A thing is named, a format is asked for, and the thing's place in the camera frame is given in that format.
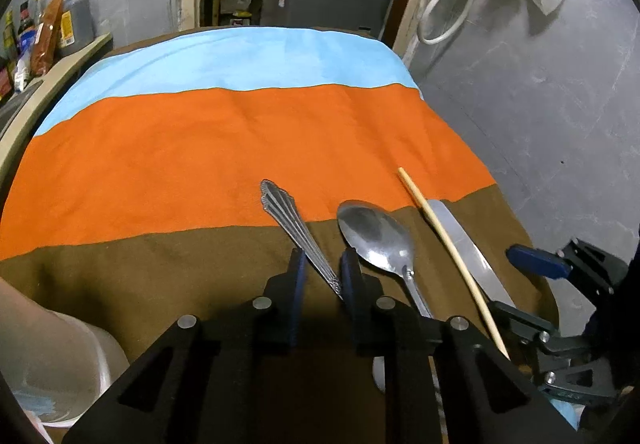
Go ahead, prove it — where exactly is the silver fork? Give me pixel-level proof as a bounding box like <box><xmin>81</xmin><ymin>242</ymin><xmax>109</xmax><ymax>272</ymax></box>
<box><xmin>259</xmin><ymin>178</ymin><xmax>342</xmax><ymax>299</ymax></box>

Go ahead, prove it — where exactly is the striped blue orange brown cloth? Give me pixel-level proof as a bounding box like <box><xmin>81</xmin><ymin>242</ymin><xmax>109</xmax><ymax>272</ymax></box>
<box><xmin>0</xmin><ymin>26</ymin><xmax>582</xmax><ymax>444</ymax></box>

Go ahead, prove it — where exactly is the dark grey cabinet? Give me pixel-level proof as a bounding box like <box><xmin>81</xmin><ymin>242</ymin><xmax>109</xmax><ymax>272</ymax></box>
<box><xmin>259</xmin><ymin>0</ymin><xmax>390</xmax><ymax>38</ymax></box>

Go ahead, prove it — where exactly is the silver table knife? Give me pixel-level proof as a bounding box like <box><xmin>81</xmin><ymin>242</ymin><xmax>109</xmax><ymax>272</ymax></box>
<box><xmin>427</xmin><ymin>199</ymin><xmax>515</xmax><ymax>308</ymax></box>

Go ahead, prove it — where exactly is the white-capped oil jug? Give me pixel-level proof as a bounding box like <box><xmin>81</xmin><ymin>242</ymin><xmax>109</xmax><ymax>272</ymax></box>
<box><xmin>58</xmin><ymin>0</ymin><xmax>96</xmax><ymax>57</ymax></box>

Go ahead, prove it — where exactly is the wooden chopstick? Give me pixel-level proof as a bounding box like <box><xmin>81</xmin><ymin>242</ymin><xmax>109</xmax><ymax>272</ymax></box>
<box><xmin>398</xmin><ymin>167</ymin><xmax>510</xmax><ymax>360</ymax></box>

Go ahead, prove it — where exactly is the silver spoon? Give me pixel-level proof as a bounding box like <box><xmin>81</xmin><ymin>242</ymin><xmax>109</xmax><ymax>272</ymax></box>
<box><xmin>337</xmin><ymin>200</ymin><xmax>434</xmax><ymax>318</ymax></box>

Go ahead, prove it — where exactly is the white plastic utensil holder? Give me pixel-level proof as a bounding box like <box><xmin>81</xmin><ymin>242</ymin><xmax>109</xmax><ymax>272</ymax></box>
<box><xmin>0</xmin><ymin>282</ymin><xmax>129</xmax><ymax>429</ymax></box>

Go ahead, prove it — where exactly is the orange snack packet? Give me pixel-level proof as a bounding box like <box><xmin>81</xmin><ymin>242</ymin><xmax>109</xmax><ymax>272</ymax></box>
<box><xmin>30</xmin><ymin>0</ymin><xmax>64</xmax><ymax>77</ymax></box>

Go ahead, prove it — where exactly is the dark soy sauce bottle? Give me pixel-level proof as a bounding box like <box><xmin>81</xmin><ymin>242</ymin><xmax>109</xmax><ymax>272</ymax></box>
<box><xmin>17</xmin><ymin>1</ymin><xmax>37</xmax><ymax>53</ymax></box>

